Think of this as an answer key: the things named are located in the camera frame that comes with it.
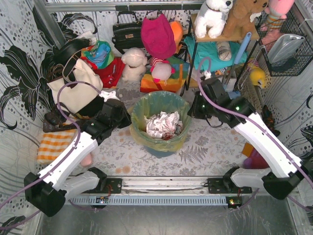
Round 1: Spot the red cloth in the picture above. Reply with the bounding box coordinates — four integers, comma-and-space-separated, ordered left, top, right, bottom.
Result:
86, 57, 125, 89

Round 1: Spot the yellow plastic trash bag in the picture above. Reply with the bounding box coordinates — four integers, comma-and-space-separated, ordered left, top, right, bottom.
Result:
129, 92, 192, 153

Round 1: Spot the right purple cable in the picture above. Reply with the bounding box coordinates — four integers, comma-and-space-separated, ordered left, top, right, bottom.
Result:
197, 57, 313, 213

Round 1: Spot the purple cable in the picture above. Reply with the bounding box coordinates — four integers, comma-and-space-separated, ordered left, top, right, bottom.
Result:
0, 81, 103, 231
197, 57, 313, 213

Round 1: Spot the yellow plush duck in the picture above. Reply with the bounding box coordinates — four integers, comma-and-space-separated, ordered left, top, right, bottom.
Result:
247, 60, 266, 89

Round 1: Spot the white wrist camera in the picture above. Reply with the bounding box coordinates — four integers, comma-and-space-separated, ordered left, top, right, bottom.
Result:
99, 91, 120, 102
203, 70, 212, 80

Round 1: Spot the rainbow striped bag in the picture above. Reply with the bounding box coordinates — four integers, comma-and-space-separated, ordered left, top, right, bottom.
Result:
139, 56, 190, 93

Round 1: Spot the silver foil pouch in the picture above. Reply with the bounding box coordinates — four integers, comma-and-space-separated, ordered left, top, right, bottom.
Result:
268, 34, 305, 64

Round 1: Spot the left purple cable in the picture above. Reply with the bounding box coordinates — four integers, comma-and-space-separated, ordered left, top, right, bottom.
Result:
0, 81, 103, 231

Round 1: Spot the crumpled white paper trash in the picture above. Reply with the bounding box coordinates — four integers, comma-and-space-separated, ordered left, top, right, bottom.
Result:
144, 111, 183, 141

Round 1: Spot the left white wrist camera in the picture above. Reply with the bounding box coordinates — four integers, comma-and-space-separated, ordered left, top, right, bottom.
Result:
99, 91, 120, 102

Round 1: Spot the colourful printed bag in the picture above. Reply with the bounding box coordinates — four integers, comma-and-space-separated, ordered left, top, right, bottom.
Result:
80, 41, 114, 70

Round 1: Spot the magenta fuzzy bag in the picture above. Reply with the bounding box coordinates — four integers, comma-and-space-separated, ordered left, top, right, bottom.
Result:
141, 14, 176, 59

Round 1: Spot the brown patterned handbag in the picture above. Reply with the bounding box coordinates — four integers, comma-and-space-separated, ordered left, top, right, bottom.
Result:
43, 103, 86, 133

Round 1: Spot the black wire basket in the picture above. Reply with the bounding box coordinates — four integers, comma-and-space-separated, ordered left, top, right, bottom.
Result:
256, 11, 313, 77

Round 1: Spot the orange plush toy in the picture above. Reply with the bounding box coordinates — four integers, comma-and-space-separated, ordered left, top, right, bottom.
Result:
170, 21, 183, 54

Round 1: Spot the teal folded cloth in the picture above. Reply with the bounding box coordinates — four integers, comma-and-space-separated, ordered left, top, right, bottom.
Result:
184, 37, 247, 71

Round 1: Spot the black leather handbag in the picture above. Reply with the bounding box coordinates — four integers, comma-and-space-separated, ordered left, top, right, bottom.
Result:
112, 11, 144, 54

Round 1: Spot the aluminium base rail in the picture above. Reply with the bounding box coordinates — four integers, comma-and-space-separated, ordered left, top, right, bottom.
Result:
36, 175, 298, 196

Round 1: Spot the white plush dog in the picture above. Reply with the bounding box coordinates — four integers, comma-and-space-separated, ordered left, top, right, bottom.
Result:
195, 0, 233, 39

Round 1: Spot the purple orange sock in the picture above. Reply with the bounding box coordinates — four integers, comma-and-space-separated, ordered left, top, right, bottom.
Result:
242, 142, 269, 169

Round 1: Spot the cream canvas tote bag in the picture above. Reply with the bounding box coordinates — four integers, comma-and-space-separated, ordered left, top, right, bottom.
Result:
46, 58, 104, 114

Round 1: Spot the teal plastic trash bin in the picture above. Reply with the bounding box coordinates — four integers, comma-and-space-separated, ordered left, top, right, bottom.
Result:
132, 92, 192, 159

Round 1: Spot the brown plush bear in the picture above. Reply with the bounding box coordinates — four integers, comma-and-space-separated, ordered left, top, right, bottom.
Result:
222, 0, 268, 38

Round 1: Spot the pink glasses case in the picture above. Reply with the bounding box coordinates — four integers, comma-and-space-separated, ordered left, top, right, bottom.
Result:
80, 152, 93, 167

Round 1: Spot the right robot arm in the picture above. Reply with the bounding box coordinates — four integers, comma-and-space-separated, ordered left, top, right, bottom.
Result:
188, 78, 313, 200

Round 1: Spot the black metal shelf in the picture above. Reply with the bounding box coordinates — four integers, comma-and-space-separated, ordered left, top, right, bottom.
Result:
184, 14, 260, 90

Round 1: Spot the cream plush sheep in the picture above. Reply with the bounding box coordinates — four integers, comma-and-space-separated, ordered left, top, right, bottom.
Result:
121, 47, 148, 82

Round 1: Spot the pink plush toy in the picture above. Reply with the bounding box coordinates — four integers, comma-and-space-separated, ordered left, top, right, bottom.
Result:
265, 0, 294, 24

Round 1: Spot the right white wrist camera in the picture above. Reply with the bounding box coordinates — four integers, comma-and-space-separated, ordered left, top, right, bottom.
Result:
203, 70, 212, 80

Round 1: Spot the pink plush pig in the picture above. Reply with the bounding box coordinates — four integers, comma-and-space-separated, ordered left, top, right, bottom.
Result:
150, 57, 176, 83

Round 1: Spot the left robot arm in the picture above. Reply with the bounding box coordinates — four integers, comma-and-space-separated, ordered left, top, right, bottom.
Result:
24, 98, 131, 217

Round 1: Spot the orange checkered cloth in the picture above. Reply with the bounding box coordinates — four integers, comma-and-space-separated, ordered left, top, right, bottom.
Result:
36, 129, 77, 164

